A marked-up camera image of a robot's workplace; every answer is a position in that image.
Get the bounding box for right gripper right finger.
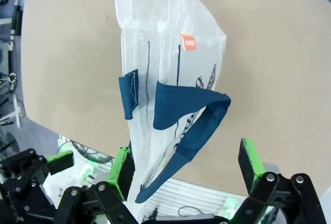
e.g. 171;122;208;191
232;138;325;224

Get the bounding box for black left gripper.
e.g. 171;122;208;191
0;148;74;224

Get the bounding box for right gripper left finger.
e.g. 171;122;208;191
58;146;136;224

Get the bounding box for clear plastic bag navy handles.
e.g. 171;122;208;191
114;0;232;204

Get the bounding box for white desk with leg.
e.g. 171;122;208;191
11;97;22;128

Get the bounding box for white ribbed mounting plate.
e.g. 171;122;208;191
144;178;249;219

